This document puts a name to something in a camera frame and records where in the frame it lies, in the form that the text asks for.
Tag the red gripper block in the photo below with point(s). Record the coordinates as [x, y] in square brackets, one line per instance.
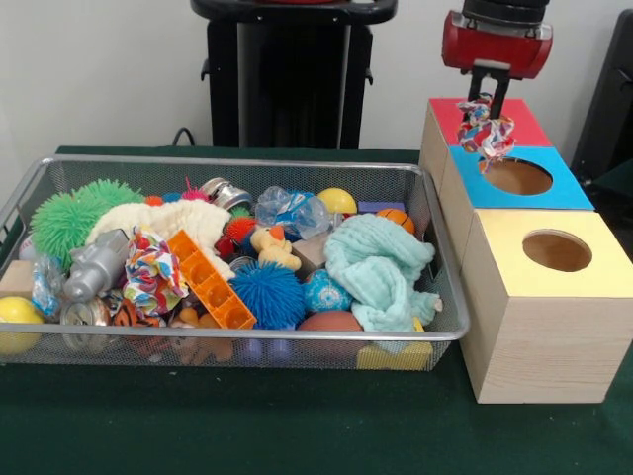
[494, 49]

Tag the small colourful knotted cloth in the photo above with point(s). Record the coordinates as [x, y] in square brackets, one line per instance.
[487, 136]

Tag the wooden box with three holes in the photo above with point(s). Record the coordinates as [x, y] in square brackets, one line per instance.
[544, 346]

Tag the black chair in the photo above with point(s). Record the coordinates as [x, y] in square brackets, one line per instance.
[608, 109]

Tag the orange mini basketball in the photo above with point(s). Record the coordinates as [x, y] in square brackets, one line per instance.
[398, 218]

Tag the yellow ball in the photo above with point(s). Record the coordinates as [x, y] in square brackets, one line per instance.
[17, 312]
[337, 200]

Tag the mint green cloth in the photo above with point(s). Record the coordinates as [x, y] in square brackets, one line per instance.
[376, 267]

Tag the blue spiky rubber ball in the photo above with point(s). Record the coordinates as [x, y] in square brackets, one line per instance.
[267, 294]

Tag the orange plastic compartment tray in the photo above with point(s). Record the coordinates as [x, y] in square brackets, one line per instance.
[212, 287]

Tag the cream fluffy cloth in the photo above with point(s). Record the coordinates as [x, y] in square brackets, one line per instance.
[168, 215]

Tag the dark green tablecloth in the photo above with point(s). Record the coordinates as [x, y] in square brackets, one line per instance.
[297, 420]

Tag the large colourful patterned cloth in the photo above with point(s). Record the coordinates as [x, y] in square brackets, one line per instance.
[153, 277]

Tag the silver toy robot figure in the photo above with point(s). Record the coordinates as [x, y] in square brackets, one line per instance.
[94, 267]

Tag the green spiky rubber ball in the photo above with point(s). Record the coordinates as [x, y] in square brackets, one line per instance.
[62, 225]

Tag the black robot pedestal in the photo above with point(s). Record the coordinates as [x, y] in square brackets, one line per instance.
[297, 89]

